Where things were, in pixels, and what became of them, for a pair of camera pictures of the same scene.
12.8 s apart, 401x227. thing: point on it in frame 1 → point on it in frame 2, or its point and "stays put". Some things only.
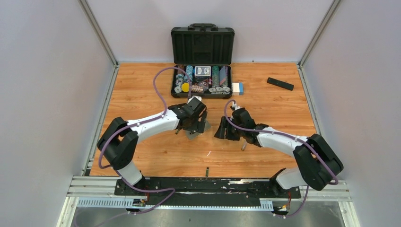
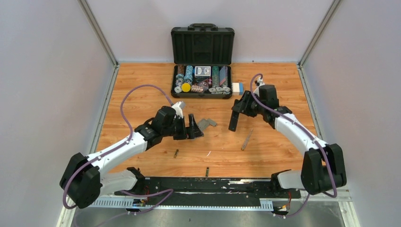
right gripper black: (224, 124) → (243, 106)
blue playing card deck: (202, 72) stays put
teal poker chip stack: (189, 70) stays put
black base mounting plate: (159, 191) stays put
